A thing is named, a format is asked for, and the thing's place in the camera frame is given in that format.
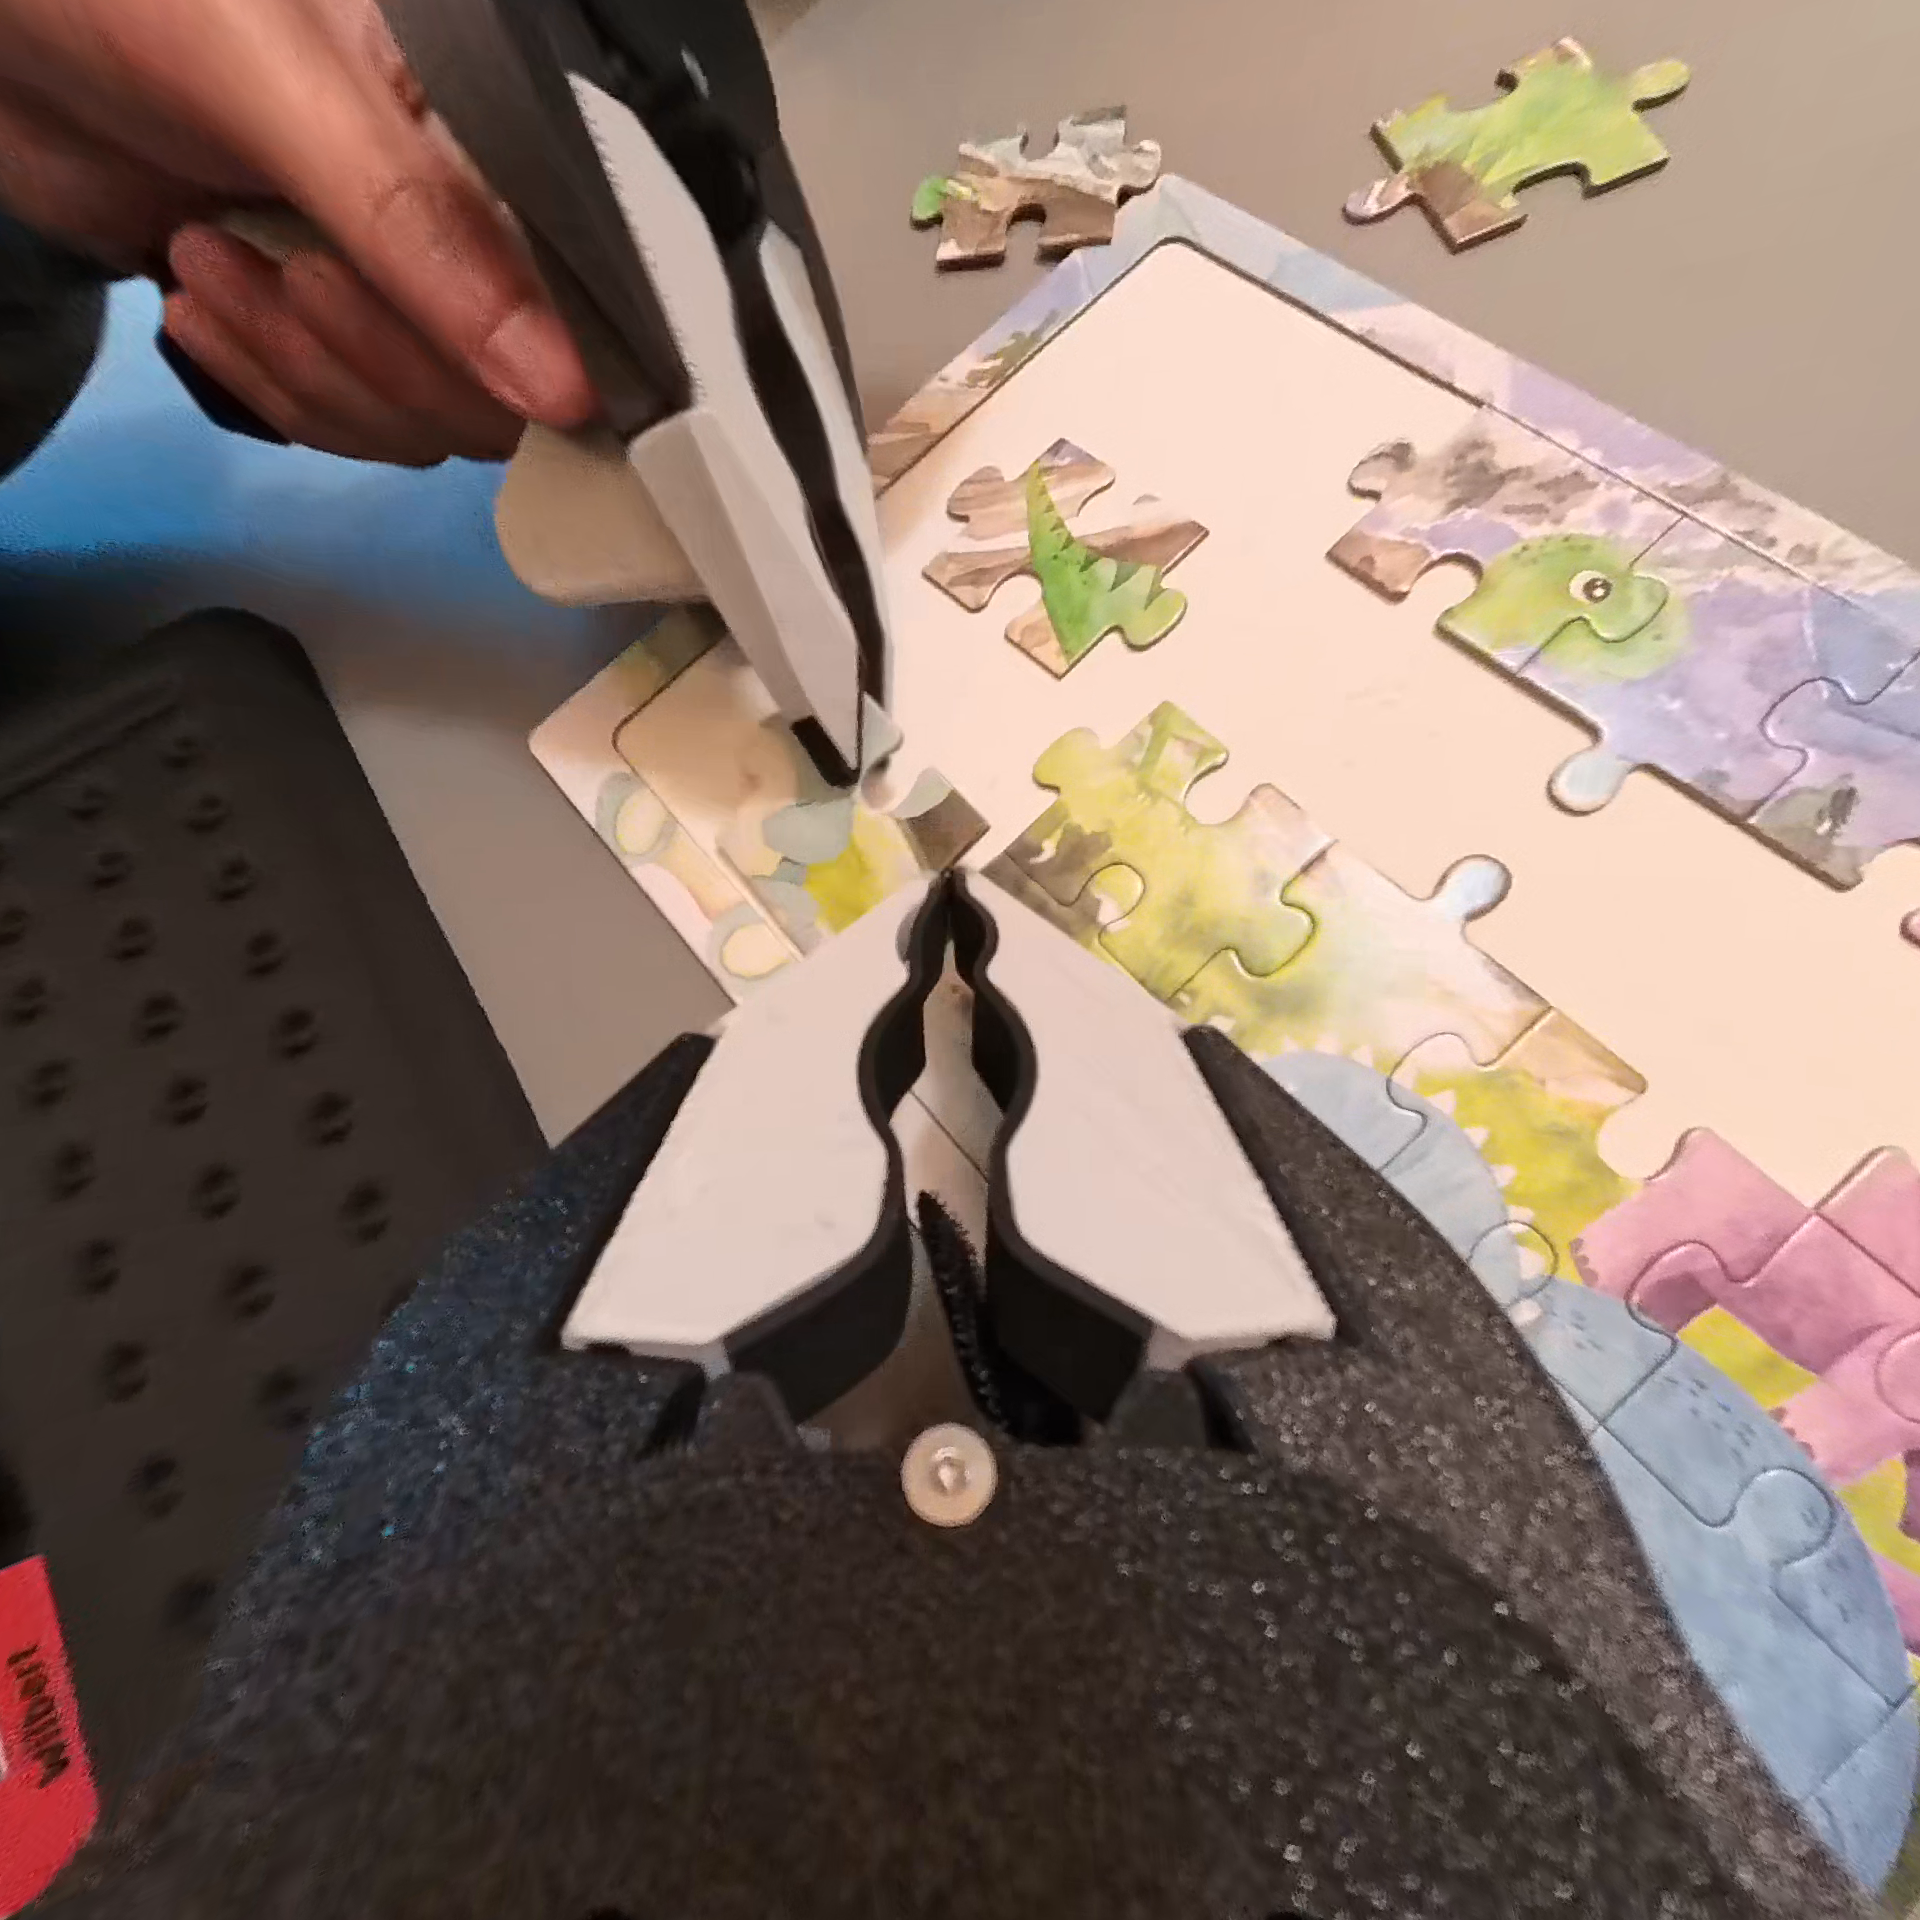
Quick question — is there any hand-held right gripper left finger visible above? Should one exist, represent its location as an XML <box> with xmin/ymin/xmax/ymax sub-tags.
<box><xmin>562</xmin><ymin>874</ymin><xmax>953</xmax><ymax>1378</ymax></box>

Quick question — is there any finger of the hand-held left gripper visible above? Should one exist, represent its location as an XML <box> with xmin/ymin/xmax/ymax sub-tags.
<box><xmin>754</xmin><ymin>225</ymin><xmax>894</xmax><ymax>714</ymax></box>
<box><xmin>574</xmin><ymin>76</ymin><xmax>873</xmax><ymax>789</ymax></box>

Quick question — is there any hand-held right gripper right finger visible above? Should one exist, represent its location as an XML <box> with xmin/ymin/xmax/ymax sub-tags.
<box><xmin>957</xmin><ymin>876</ymin><xmax>1336</xmax><ymax>1432</ymax></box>

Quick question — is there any teal plant puzzle piece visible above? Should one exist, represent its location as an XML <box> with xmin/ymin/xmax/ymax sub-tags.
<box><xmin>718</xmin><ymin>697</ymin><xmax>993</xmax><ymax>963</ymax></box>

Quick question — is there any brown grey puzzle piece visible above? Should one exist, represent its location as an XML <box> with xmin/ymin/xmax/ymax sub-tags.
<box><xmin>909</xmin><ymin>108</ymin><xmax>1163</xmax><ymax>275</ymax></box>

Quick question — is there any green and brown puzzle piece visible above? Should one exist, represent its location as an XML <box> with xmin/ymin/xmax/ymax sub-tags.
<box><xmin>920</xmin><ymin>438</ymin><xmax>1208</xmax><ymax>681</ymax></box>

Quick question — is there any green grass puzzle piece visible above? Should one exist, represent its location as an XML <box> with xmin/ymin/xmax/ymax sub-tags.
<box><xmin>995</xmin><ymin>702</ymin><xmax>1336</xmax><ymax>976</ymax></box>

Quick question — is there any dinosaur puzzle tray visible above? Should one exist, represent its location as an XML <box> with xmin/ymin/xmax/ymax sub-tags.
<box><xmin>527</xmin><ymin>172</ymin><xmax>1920</xmax><ymax>1899</ymax></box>

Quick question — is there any green dinosaur head puzzle piece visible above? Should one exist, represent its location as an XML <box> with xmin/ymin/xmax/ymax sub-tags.
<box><xmin>1327</xmin><ymin>404</ymin><xmax>1801</xmax><ymax>819</ymax></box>

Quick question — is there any small green brown puzzle piece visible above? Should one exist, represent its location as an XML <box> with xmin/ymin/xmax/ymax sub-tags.
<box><xmin>1342</xmin><ymin>36</ymin><xmax>1691</xmax><ymax>252</ymax></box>

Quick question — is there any blue purple puzzle piece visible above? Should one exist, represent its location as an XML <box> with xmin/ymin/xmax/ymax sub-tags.
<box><xmin>1755</xmin><ymin>569</ymin><xmax>1920</xmax><ymax>893</ymax></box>

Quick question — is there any person's left hand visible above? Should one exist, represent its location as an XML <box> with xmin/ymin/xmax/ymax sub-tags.
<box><xmin>0</xmin><ymin>0</ymin><xmax>601</xmax><ymax>467</ymax></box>

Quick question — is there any red printed card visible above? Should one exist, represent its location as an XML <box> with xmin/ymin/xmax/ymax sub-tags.
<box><xmin>0</xmin><ymin>1553</ymin><xmax>98</xmax><ymax>1840</ymax></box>

